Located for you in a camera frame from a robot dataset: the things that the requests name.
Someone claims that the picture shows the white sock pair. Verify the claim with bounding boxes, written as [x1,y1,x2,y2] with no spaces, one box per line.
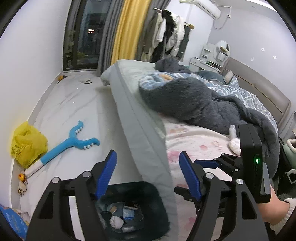
[228,138,241,156]

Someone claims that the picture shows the bubble wrap roll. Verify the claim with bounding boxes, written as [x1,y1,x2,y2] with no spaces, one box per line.
[229,125,237,140]

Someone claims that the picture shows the large cardboard tape roll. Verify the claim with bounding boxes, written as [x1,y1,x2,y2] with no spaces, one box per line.
[110,206,117,214]

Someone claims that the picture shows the blue tissue packet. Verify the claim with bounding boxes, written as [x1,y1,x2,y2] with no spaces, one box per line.
[122,208,136,220]

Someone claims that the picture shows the dark teal trash bin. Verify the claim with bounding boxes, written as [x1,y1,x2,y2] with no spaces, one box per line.
[95,181,170,240]

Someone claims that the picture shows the person's right hand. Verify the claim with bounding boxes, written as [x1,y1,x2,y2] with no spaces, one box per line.
[257,186,290,225]

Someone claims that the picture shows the pink cartoon print blanket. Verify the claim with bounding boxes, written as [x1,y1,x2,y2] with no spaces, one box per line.
[162,115,243,241]

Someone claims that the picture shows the blue plush slingshot toy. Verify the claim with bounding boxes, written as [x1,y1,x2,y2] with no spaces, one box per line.
[24,120,100,178]

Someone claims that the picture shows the dark grey fleece blanket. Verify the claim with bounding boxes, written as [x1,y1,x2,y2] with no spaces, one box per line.
[138,57,280,178]

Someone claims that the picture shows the blue white patterned duvet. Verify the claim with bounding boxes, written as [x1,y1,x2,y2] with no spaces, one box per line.
[139,70,278,132]

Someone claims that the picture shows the yellow plastic bag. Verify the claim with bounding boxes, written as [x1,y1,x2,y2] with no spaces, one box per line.
[10,121,48,169]

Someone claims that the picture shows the beige upholstered headboard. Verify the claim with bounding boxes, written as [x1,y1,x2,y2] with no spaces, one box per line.
[220,57,291,132]

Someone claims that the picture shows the blue snack bag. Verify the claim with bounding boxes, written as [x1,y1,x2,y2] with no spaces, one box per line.
[1,205,31,240]

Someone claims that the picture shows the white slipper on floor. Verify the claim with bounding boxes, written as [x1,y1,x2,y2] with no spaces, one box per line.
[79,79,92,84]

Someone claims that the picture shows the white dressing table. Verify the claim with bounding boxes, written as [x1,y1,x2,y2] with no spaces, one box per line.
[189,43,222,73]

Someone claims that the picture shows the orange toy on floor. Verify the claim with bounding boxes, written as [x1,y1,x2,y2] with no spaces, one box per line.
[58,75,67,82]

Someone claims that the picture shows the grey curtain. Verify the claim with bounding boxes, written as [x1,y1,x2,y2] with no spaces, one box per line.
[96,0,125,77]

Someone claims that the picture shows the clothes on hanging rack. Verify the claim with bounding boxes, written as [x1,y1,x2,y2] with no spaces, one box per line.
[139,8,194,63]

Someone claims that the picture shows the dark glass balcony door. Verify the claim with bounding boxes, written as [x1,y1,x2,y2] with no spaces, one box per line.
[63,0,111,70]

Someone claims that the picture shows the yellow curtain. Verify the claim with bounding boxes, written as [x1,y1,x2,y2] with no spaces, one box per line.
[111,0,151,64]

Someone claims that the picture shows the white air conditioner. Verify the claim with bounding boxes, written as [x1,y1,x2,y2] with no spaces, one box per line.
[179,0,222,20]

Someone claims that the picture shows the small duck keychain toys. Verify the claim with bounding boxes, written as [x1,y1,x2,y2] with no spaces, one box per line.
[18,173,28,196]

